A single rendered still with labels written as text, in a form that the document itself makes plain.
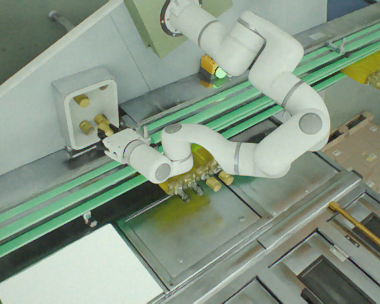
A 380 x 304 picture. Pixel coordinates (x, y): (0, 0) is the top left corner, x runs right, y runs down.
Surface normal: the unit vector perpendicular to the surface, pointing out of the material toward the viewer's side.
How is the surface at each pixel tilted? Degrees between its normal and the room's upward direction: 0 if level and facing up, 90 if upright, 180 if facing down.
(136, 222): 90
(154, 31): 4
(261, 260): 90
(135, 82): 0
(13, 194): 90
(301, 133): 78
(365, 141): 82
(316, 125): 71
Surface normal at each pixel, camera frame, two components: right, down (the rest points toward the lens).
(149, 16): 0.57, 0.61
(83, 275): 0.07, -0.71
